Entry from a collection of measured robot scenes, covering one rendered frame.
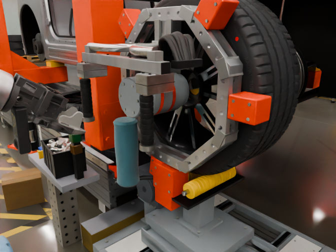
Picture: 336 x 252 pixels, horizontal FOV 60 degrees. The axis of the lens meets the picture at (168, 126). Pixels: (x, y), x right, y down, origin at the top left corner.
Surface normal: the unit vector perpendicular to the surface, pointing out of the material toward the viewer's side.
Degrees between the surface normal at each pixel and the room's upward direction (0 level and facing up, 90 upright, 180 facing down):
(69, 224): 90
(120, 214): 0
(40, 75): 90
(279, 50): 64
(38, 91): 97
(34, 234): 0
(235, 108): 90
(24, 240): 0
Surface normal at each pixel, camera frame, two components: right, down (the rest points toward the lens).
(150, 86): 0.66, 0.24
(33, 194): 0.47, 0.28
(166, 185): -0.75, 0.21
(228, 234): 0.00, -0.95
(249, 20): 0.47, -0.49
